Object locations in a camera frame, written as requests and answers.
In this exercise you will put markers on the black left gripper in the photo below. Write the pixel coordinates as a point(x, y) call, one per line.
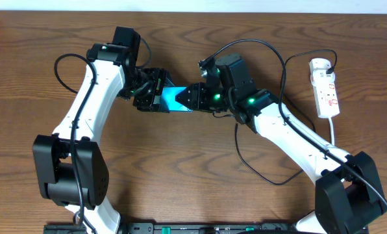
point(156, 94)

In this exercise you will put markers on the white charger plug adapter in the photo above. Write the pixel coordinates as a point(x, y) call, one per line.
point(320, 67)

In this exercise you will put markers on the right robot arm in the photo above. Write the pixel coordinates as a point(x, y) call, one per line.
point(349, 194)

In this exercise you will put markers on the turquoise screen smartphone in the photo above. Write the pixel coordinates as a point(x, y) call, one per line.
point(168, 100)

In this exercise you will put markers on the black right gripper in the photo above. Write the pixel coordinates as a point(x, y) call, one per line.
point(197, 97)

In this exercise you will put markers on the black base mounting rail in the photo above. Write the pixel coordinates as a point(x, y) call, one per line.
point(182, 228)

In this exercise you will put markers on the white power strip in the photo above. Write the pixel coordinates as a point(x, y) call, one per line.
point(325, 93)

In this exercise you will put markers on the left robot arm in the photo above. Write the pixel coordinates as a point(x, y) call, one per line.
point(70, 168)

